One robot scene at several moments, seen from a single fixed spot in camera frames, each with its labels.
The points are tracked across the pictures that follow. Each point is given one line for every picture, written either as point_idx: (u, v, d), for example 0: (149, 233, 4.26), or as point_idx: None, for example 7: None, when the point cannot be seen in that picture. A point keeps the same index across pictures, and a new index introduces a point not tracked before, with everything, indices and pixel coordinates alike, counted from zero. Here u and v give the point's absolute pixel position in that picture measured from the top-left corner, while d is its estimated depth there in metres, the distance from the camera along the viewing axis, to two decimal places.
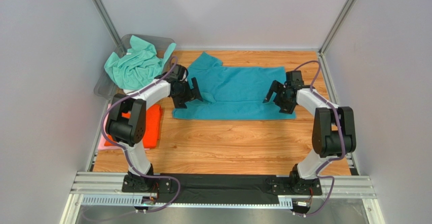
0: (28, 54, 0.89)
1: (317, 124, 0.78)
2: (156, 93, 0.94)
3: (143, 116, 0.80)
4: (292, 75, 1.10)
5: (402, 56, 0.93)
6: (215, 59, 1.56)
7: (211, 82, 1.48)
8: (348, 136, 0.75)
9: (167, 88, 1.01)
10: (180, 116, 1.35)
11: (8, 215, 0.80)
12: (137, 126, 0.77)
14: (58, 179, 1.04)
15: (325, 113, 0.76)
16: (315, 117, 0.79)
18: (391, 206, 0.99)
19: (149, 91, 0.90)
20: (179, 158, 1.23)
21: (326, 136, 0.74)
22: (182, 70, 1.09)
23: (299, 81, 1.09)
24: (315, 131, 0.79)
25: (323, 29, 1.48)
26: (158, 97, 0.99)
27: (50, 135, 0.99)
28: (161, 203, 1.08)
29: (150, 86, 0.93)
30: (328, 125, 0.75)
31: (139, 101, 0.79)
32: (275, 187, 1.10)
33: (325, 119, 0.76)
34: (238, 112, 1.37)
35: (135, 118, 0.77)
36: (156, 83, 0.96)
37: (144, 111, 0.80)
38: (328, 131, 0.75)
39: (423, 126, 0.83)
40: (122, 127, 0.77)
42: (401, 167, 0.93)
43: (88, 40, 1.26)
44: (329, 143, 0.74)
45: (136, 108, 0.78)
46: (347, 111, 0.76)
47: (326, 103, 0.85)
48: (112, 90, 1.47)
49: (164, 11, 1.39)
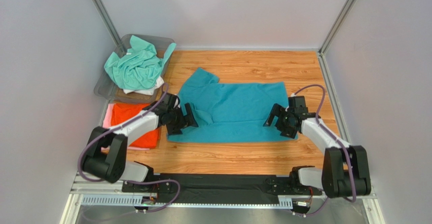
0: (28, 53, 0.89)
1: (328, 166, 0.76)
2: (143, 125, 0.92)
3: (122, 154, 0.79)
4: (296, 100, 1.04)
5: (402, 56, 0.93)
6: (211, 75, 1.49)
7: (207, 101, 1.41)
8: (362, 179, 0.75)
9: (156, 120, 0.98)
10: (174, 139, 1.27)
11: (8, 215, 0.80)
12: (115, 165, 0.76)
14: (58, 179, 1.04)
15: (337, 155, 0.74)
16: (325, 157, 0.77)
18: (391, 206, 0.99)
19: (133, 124, 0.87)
20: (179, 158, 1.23)
21: (338, 179, 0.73)
22: (173, 98, 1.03)
23: (303, 108, 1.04)
24: (325, 173, 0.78)
25: (323, 28, 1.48)
26: (146, 129, 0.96)
27: (49, 134, 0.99)
28: (161, 203, 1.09)
29: (137, 118, 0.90)
30: (340, 168, 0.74)
31: (119, 138, 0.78)
32: (275, 187, 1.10)
33: (337, 162, 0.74)
34: (237, 134, 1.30)
35: (113, 156, 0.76)
36: (142, 115, 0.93)
37: (123, 148, 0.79)
38: (341, 174, 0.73)
39: (423, 126, 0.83)
40: (99, 165, 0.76)
42: (401, 167, 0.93)
43: (88, 40, 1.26)
44: (342, 187, 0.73)
45: (115, 145, 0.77)
46: (359, 150, 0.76)
47: (336, 141, 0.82)
48: (112, 90, 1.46)
49: (164, 11, 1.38)
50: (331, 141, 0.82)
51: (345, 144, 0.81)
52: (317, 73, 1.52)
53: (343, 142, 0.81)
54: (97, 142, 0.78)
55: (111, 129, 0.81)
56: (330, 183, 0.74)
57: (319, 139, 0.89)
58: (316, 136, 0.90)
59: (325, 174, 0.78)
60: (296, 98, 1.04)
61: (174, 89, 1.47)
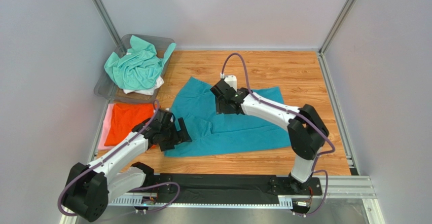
0: (28, 53, 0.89)
1: (296, 138, 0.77)
2: (129, 154, 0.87)
3: (102, 194, 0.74)
4: (219, 87, 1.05)
5: (402, 56, 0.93)
6: (206, 84, 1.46)
7: (204, 110, 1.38)
8: (323, 129, 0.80)
9: (145, 145, 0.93)
10: (172, 152, 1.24)
11: (8, 215, 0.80)
12: (93, 207, 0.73)
14: (58, 179, 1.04)
15: (297, 124, 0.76)
16: (289, 131, 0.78)
18: (391, 205, 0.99)
19: (116, 157, 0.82)
20: (179, 159, 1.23)
21: (310, 143, 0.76)
22: (168, 116, 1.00)
23: (229, 89, 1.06)
24: (295, 143, 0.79)
25: (322, 28, 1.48)
26: (135, 155, 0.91)
27: (49, 134, 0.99)
28: (162, 203, 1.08)
29: (121, 147, 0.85)
30: (306, 132, 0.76)
31: (97, 177, 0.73)
32: (275, 187, 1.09)
33: (301, 131, 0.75)
34: (236, 143, 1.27)
35: (90, 198, 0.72)
36: (129, 140, 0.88)
37: (103, 187, 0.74)
38: (308, 137, 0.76)
39: (424, 125, 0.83)
40: (77, 204, 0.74)
42: (401, 167, 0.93)
43: (88, 39, 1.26)
44: (316, 146, 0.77)
45: (92, 187, 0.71)
46: (308, 108, 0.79)
47: (287, 111, 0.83)
48: (112, 90, 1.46)
49: (164, 10, 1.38)
50: (283, 113, 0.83)
51: (294, 109, 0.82)
52: (317, 73, 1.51)
53: (292, 108, 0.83)
54: (76, 182, 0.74)
55: (91, 167, 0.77)
56: (304, 149, 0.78)
57: (267, 115, 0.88)
58: (264, 113, 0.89)
59: (295, 144, 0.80)
60: (219, 85, 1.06)
61: (174, 89, 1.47)
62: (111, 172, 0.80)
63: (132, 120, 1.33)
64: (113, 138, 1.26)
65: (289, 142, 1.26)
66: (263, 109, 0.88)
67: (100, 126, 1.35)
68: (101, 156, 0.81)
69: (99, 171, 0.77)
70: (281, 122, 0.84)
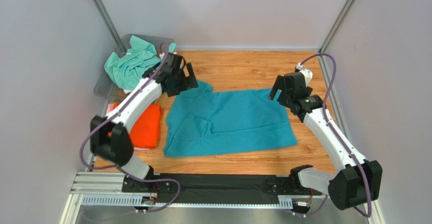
0: (28, 53, 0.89)
1: (340, 185, 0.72)
2: (143, 102, 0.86)
3: (126, 141, 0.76)
4: (295, 81, 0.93)
5: (402, 56, 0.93)
6: (206, 84, 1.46)
7: (204, 110, 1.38)
8: (372, 193, 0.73)
9: (158, 88, 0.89)
10: (171, 153, 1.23)
11: (8, 215, 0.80)
12: (119, 154, 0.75)
14: (58, 179, 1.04)
15: (353, 177, 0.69)
16: (339, 175, 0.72)
18: (391, 204, 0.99)
19: (132, 106, 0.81)
20: (179, 159, 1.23)
21: (350, 197, 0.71)
22: (178, 59, 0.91)
23: (303, 88, 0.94)
24: (335, 187, 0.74)
25: (322, 29, 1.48)
26: (149, 102, 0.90)
27: (49, 133, 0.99)
28: (161, 203, 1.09)
29: (135, 95, 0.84)
30: (355, 186, 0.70)
31: (117, 127, 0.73)
32: (275, 187, 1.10)
33: (352, 183, 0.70)
34: (236, 144, 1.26)
35: (115, 146, 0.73)
36: (141, 87, 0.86)
37: (126, 136, 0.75)
38: (352, 191, 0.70)
39: (423, 124, 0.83)
40: (105, 153, 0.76)
42: (402, 166, 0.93)
43: (88, 39, 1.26)
44: (354, 202, 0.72)
45: (114, 137, 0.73)
46: (374, 168, 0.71)
47: (350, 155, 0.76)
48: (112, 90, 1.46)
49: (164, 10, 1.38)
50: (346, 154, 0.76)
51: (359, 157, 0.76)
52: (316, 73, 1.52)
53: (358, 156, 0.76)
54: (98, 132, 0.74)
55: (108, 118, 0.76)
56: (340, 198, 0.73)
57: (326, 141, 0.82)
58: (324, 138, 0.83)
59: (335, 187, 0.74)
60: (296, 78, 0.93)
61: None
62: (130, 120, 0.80)
63: None
64: None
65: (290, 142, 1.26)
66: (326, 135, 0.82)
67: None
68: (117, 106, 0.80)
69: (118, 120, 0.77)
70: (335, 157, 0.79)
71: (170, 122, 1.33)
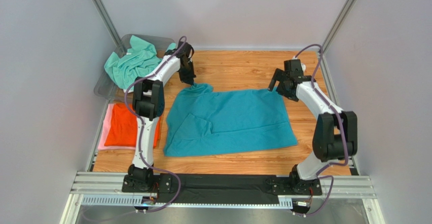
0: (28, 53, 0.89)
1: (320, 131, 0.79)
2: (170, 69, 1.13)
3: (162, 95, 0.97)
4: (292, 64, 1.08)
5: (402, 56, 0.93)
6: (205, 84, 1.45)
7: (204, 109, 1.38)
8: (350, 142, 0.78)
9: (177, 63, 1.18)
10: (171, 152, 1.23)
11: (8, 215, 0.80)
12: (157, 104, 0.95)
14: (58, 179, 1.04)
15: (329, 119, 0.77)
16: (318, 122, 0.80)
18: (391, 204, 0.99)
19: (164, 71, 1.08)
20: (179, 159, 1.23)
21: (328, 144, 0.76)
22: (188, 46, 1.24)
23: (298, 71, 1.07)
24: (317, 138, 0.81)
25: (322, 28, 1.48)
26: (172, 71, 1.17)
27: (49, 134, 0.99)
28: (161, 203, 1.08)
29: (164, 64, 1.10)
30: (331, 132, 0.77)
31: (155, 83, 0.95)
32: (275, 187, 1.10)
33: (328, 126, 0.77)
34: (236, 144, 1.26)
35: (155, 97, 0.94)
36: (167, 60, 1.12)
37: (161, 90, 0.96)
38: (329, 137, 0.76)
39: (423, 125, 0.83)
40: (146, 106, 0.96)
42: (401, 166, 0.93)
43: (88, 39, 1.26)
44: (332, 152, 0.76)
45: (154, 89, 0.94)
46: (350, 115, 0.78)
47: (329, 106, 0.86)
48: (112, 90, 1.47)
49: (164, 10, 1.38)
50: (325, 107, 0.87)
51: (337, 108, 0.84)
52: (317, 73, 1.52)
53: (336, 107, 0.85)
54: (139, 88, 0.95)
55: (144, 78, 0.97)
56: (321, 147, 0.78)
57: (312, 104, 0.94)
58: (311, 100, 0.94)
59: (316, 138, 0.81)
60: (292, 61, 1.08)
61: (174, 89, 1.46)
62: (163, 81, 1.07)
63: (131, 120, 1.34)
64: (113, 138, 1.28)
65: (290, 141, 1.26)
66: (312, 97, 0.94)
67: (100, 126, 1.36)
68: (152, 71, 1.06)
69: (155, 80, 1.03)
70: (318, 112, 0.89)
71: (170, 121, 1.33)
